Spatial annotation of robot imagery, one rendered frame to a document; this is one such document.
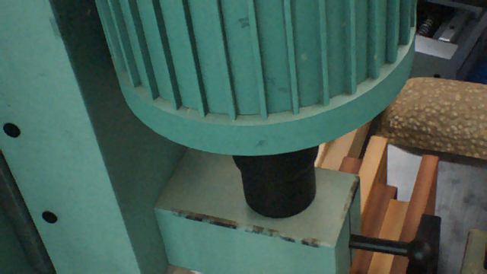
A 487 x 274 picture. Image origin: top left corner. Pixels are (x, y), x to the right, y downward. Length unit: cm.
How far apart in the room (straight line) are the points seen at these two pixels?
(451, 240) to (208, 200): 24
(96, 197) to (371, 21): 23
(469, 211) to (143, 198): 31
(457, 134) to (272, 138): 39
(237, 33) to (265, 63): 2
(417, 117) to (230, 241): 28
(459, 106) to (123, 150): 37
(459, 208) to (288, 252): 23
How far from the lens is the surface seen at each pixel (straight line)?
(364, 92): 42
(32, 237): 61
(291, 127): 41
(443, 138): 79
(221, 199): 58
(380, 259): 62
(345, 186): 58
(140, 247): 58
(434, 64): 111
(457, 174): 77
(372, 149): 71
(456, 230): 73
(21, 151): 54
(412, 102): 80
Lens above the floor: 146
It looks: 44 degrees down
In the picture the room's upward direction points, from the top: 9 degrees counter-clockwise
